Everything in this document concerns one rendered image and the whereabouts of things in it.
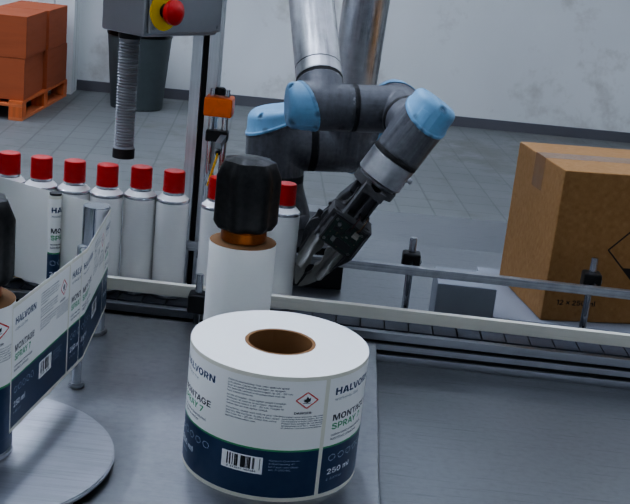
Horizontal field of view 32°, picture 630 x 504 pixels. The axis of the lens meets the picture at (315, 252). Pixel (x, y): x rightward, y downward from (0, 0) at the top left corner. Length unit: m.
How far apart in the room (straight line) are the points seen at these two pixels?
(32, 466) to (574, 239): 1.07
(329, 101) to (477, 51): 7.39
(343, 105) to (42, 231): 0.49
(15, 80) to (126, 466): 6.52
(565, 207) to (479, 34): 7.17
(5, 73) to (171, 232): 6.00
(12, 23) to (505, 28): 3.82
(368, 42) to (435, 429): 0.80
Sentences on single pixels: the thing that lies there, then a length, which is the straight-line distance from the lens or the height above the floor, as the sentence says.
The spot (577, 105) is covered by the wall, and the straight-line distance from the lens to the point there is 9.34.
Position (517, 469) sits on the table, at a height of 0.83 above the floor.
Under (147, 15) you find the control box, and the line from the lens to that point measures 1.72.
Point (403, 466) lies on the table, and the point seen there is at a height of 0.83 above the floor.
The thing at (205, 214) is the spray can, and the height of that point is 1.03.
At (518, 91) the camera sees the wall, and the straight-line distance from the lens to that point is 9.21.
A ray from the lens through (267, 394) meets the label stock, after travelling 1.17.
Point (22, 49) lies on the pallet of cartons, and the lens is 7.66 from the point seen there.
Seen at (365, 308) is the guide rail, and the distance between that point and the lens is 1.74.
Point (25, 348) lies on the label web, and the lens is 1.26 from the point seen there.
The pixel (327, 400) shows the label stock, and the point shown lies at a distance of 1.19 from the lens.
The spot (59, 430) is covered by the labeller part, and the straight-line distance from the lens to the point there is 1.33.
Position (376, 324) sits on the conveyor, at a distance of 1.77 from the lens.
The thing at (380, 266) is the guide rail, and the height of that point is 0.96.
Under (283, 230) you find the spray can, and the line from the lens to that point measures 1.73.
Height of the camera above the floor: 1.48
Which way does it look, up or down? 17 degrees down
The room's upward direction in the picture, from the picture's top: 6 degrees clockwise
